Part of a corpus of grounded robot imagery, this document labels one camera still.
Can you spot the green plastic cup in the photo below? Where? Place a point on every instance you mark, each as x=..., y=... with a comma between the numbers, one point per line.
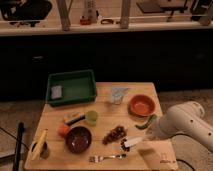
x=91, y=117

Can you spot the grey sponge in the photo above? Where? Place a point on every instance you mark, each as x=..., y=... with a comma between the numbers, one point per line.
x=56, y=92

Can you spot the silver fork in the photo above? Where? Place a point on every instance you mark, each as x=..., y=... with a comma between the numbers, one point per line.
x=97, y=158

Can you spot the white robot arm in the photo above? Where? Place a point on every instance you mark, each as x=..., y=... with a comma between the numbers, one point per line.
x=185, y=117

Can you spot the red white object on shelf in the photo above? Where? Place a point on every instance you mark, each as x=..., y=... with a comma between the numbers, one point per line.
x=90, y=13

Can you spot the dark metal cup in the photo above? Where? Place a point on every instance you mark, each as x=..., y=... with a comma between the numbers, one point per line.
x=45, y=152

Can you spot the orange carrot toy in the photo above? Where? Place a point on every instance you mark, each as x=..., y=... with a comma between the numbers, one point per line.
x=63, y=130

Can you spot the green pepper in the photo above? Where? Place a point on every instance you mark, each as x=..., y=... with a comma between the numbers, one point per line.
x=147, y=123

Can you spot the brown grape bunch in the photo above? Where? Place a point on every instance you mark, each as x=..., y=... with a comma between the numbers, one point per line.
x=114, y=135

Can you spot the dark red bowl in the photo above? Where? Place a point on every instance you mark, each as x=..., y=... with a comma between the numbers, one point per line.
x=78, y=139

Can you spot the green plastic bin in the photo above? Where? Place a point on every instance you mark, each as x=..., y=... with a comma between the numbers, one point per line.
x=77, y=87

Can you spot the black office chair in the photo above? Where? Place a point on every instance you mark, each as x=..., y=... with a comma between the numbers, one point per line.
x=29, y=12

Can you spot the black pole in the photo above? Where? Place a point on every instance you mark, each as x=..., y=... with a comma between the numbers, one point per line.
x=18, y=147

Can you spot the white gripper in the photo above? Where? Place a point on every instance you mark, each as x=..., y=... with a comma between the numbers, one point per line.
x=154, y=132

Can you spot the white black dish brush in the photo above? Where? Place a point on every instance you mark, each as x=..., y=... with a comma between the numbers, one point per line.
x=127, y=143

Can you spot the orange bowl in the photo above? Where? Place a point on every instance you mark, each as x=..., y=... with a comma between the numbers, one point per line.
x=141, y=105

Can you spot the yellow black scrub brush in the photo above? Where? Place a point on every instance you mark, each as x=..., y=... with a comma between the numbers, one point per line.
x=72, y=118

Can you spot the clear plastic cup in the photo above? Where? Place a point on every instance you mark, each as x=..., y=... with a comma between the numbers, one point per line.
x=117, y=94

